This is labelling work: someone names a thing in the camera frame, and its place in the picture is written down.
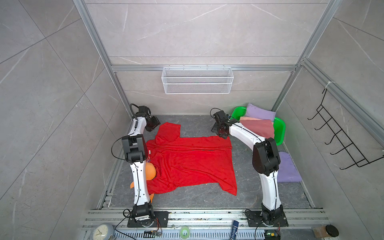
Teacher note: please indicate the green tape roll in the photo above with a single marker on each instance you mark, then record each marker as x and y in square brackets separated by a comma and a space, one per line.
[185, 232]

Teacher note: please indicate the orange plush dolphin toy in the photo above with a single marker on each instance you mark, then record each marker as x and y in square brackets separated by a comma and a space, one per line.
[150, 175]

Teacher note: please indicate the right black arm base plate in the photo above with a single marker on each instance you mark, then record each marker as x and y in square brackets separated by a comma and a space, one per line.
[266, 218]

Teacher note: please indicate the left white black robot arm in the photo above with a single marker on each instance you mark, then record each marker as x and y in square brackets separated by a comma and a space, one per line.
[136, 154]

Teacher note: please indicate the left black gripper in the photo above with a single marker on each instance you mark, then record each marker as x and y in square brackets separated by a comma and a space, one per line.
[156, 122]

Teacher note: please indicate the purple t shirt in basket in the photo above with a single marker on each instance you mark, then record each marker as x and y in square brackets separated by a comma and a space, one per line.
[258, 113]

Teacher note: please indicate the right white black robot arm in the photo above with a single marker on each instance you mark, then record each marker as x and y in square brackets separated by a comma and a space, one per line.
[265, 161]

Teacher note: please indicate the black wire hook rack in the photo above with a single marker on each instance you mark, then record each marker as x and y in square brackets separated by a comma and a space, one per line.
[339, 135]

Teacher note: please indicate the pink folded t shirt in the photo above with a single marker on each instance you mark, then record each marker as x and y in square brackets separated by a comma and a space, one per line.
[262, 128]

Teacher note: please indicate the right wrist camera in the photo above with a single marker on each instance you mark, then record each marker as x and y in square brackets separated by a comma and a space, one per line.
[220, 115]

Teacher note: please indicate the red t shirt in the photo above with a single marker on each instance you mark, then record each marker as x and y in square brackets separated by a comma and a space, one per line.
[182, 162]

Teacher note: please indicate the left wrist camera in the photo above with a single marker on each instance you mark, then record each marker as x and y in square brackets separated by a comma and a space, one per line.
[143, 111]

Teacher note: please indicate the white analog clock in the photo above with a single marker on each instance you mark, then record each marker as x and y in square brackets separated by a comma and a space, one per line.
[103, 232]

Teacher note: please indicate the small green circuit device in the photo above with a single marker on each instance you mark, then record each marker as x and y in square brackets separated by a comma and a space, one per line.
[272, 235]

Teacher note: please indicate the brown jar black lid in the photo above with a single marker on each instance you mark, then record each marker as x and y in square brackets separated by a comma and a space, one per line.
[327, 231]

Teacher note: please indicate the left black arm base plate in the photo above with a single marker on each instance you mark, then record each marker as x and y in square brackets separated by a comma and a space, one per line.
[157, 219]

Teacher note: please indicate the green plastic basket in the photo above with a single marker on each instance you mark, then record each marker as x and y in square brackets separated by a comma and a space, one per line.
[278, 124]

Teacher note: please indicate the aluminium front rail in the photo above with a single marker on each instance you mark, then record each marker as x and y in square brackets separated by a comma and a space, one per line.
[211, 219]

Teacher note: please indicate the blue marker pen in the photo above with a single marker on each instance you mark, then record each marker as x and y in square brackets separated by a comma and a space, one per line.
[234, 230]

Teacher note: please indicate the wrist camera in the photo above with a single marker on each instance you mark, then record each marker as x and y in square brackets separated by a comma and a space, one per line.
[220, 115]
[143, 111]

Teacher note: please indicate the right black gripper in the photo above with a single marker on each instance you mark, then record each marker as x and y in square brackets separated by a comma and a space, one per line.
[214, 129]

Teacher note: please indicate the purple folded t shirt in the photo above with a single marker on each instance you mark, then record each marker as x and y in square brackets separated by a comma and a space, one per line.
[288, 173]

